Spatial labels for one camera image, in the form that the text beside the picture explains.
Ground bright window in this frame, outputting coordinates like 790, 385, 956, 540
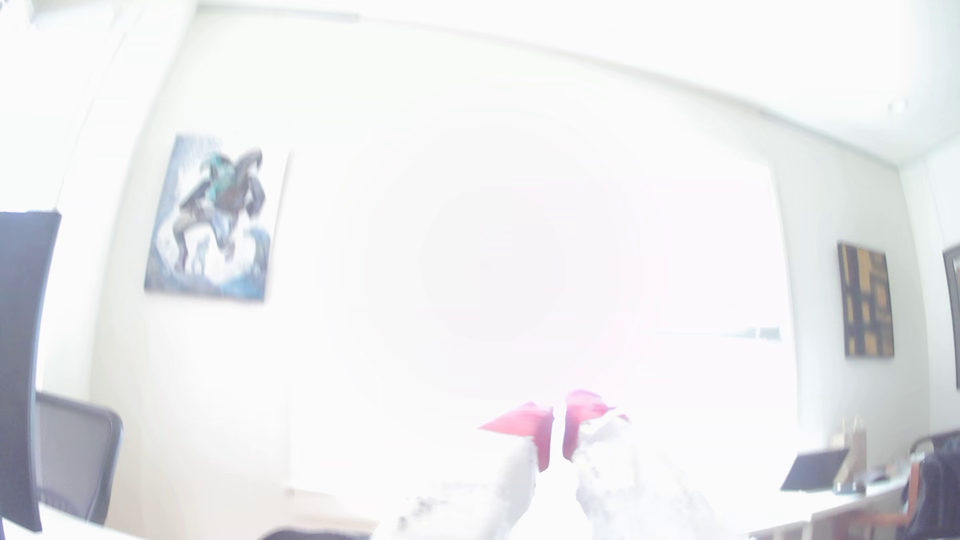
288, 112, 798, 496

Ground black monitor screen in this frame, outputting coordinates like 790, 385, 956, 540
0, 210, 62, 532

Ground black chair orange frame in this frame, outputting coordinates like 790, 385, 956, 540
855, 429, 960, 540

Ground grey mesh office chair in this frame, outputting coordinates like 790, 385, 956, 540
33, 391, 124, 525

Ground dark framed picture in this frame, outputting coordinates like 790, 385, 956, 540
942, 245, 960, 389

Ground blue figure wall poster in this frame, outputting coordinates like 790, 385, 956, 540
144, 133, 290, 303

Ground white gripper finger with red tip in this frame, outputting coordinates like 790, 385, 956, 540
562, 390, 740, 540
372, 402, 555, 540

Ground beige paper bag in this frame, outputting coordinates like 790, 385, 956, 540
831, 418, 868, 485

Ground dark open laptop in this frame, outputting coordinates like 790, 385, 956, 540
780, 447, 851, 493

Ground brown yellow framed picture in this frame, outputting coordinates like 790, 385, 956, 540
837, 241, 896, 360

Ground white office desk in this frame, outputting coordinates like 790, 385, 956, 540
750, 472, 924, 540

